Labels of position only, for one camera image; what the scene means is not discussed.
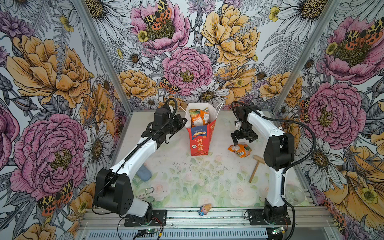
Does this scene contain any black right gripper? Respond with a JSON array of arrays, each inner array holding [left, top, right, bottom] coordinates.
[[231, 120, 259, 146]]

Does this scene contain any orange snack bag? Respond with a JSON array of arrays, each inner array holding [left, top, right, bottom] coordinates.
[[228, 143, 252, 158], [189, 108, 210, 128]]

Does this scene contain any red paper gift bag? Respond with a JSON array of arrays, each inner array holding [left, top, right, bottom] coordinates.
[[185, 102, 224, 156]]

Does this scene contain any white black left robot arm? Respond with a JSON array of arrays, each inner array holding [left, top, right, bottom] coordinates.
[[93, 107, 188, 222]]

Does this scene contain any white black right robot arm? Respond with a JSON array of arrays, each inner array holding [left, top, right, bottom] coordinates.
[[231, 101, 295, 224]]

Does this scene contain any wooden mallet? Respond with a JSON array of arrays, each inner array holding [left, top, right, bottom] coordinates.
[[249, 155, 266, 183]]

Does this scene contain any blue grey oval sponge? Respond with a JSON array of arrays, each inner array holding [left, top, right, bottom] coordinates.
[[136, 165, 152, 182]]

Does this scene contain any metal paper clip upper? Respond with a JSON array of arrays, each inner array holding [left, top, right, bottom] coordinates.
[[136, 187, 155, 199]]

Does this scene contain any clear glass cup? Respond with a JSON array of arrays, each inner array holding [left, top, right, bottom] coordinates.
[[285, 184, 306, 206]]

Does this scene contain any small wrapped candy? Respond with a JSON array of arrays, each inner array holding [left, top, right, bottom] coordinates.
[[198, 204, 212, 217]]

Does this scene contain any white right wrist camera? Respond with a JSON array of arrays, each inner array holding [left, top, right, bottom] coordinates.
[[235, 121, 243, 130]]

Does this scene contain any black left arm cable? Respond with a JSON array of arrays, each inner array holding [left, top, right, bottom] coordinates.
[[91, 98, 179, 215]]

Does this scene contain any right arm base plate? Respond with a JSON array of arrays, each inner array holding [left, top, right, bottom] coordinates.
[[243, 209, 292, 226]]

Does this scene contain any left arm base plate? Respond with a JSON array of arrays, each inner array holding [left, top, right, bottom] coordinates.
[[124, 210, 168, 227]]

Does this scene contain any aluminium front rail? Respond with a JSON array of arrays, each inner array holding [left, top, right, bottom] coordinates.
[[79, 206, 334, 230]]

